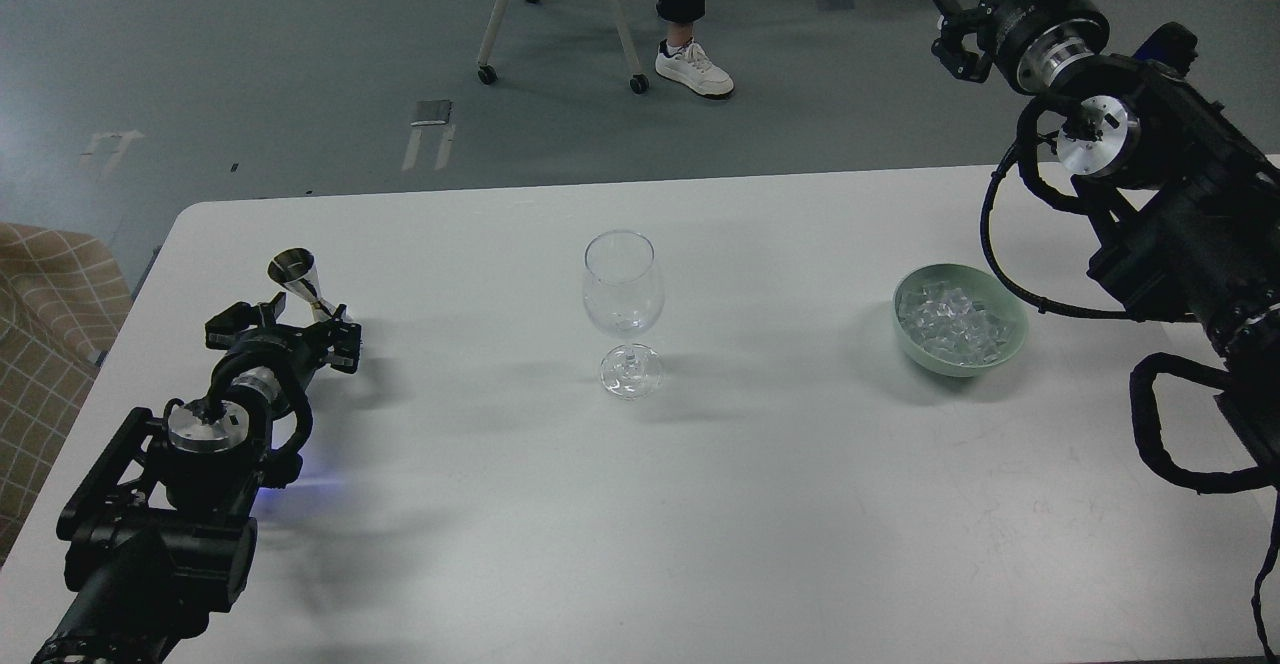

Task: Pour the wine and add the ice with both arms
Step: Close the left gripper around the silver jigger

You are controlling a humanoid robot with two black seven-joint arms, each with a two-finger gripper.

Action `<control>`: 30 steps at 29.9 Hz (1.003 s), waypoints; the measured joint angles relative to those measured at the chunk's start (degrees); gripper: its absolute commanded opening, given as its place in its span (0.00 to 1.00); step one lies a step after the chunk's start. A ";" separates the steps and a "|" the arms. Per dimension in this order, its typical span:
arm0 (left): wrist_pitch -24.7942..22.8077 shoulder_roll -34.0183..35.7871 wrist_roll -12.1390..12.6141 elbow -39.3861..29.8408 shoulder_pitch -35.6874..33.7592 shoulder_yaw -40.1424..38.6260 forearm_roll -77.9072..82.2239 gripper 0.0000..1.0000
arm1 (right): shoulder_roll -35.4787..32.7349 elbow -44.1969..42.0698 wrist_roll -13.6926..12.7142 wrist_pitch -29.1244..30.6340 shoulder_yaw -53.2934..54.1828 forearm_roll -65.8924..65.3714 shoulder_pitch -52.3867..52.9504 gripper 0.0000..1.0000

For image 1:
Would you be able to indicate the steel cocktail jigger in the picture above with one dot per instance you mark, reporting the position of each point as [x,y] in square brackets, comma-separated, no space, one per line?
[295,271]

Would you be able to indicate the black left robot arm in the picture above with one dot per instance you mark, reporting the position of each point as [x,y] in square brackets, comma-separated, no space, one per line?
[160,531]

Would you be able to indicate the green bowl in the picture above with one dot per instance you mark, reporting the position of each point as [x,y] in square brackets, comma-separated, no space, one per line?
[959,272]

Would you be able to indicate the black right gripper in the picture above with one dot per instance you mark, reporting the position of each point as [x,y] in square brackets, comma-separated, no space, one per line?
[1028,41]

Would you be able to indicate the clear ice cubes pile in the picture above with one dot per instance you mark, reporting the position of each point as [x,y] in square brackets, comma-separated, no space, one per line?
[955,326]

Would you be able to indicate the grey floor tape patch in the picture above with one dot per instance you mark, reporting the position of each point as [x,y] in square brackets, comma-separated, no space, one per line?
[431,113]

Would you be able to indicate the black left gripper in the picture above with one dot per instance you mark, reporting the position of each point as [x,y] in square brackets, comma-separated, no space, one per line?
[293,355]

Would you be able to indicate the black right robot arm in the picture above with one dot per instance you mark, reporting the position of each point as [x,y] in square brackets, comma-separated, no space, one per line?
[1183,205]

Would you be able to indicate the white sneaker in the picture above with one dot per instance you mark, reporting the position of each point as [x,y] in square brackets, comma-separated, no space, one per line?
[689,66]

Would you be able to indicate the clear wine glass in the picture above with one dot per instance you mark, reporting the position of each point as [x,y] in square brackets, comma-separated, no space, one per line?
[623,294]

